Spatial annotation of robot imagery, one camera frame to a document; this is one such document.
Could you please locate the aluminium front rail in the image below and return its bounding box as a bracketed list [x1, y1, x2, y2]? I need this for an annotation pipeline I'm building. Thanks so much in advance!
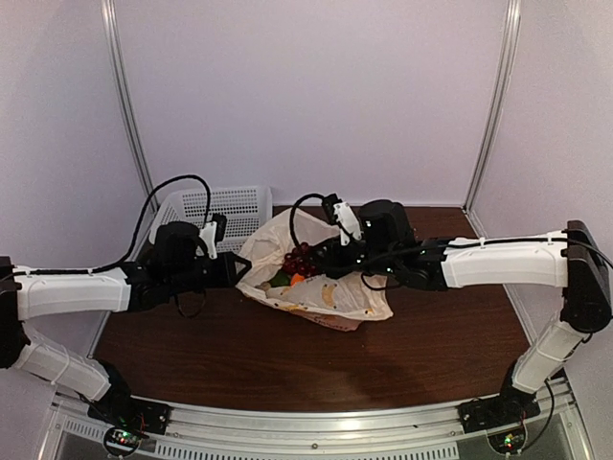
[37, 378, 595, 460]

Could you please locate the black camera cable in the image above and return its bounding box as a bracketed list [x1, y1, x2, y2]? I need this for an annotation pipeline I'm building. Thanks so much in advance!
[286, 193, 413, 291]
[126, 174, 213, 265]

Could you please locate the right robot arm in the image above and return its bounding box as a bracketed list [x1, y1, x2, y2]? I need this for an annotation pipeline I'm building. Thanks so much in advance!
[310, 195, 612, 424]

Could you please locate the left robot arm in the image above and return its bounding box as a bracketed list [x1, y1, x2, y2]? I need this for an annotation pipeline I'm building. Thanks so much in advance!
[1, 216, 251, 426]

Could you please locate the left aluminium corner post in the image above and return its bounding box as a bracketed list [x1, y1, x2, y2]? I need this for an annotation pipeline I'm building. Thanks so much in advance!
[101, 0, 153, 194]

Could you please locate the green yellow mango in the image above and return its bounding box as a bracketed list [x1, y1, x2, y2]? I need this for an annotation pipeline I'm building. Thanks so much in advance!
[268, 270, 291, 288]

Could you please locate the left black camera cable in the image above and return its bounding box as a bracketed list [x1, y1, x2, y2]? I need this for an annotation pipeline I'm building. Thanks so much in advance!
[126, 174, 213, 265]

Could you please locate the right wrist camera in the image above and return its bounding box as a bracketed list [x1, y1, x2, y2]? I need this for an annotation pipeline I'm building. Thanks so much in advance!
[322, 194, 363, 246]

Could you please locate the left circuit board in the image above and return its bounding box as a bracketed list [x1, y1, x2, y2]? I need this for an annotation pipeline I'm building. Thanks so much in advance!
[102, 427, 143, 456]

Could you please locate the circuit board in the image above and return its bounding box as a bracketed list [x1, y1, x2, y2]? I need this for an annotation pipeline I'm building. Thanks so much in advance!
[102, 427, 143, 456]
[488, 427, 528, 455]

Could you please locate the right black camera cable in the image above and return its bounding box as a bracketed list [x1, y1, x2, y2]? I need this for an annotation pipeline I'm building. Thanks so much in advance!
[286, 193, 413, 291]

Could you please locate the dark red grape bunch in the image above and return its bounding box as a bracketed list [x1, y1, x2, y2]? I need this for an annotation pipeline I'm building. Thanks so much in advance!
[282, 241, 321, 278]

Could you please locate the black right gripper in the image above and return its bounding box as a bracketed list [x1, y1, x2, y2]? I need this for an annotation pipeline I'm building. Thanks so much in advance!
[309, 235, 398, 280]

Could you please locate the right circuit board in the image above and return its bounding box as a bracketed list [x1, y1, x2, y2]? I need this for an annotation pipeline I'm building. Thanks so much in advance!
[488, 427, 528, 455]

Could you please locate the orange fruit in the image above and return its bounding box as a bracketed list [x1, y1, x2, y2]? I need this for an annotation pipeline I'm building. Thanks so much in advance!
[290, 273, 307, 286]

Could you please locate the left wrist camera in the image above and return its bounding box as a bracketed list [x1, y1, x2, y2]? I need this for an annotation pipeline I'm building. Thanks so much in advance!
[198, 213, 228, 260]

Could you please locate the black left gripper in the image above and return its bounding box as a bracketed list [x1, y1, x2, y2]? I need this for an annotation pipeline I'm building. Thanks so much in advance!
[167, 250, 251, 294]

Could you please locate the banana print plastic bag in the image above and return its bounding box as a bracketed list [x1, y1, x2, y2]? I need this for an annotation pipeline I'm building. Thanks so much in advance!
[237, 210, 394, 332]

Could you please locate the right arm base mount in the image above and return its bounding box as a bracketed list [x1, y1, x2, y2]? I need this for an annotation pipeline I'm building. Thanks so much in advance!
[457, 389, 540, 433]

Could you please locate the aluminium corner post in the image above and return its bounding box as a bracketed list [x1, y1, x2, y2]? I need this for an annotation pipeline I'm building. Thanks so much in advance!
[463, 0, 522, 214]
[101, 0, 153, 194]

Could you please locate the right aluminium corner post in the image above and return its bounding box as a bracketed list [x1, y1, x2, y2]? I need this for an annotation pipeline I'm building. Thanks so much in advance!
[463, 0, 522, 214]

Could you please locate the white perforated plastic basket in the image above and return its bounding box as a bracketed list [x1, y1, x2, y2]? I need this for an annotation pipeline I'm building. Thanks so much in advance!
[131, 185, 274, 263]

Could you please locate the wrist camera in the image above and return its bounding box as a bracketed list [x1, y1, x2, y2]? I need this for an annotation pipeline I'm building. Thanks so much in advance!
[322, 194, 363, 246]
[198, 213, 228, 260]

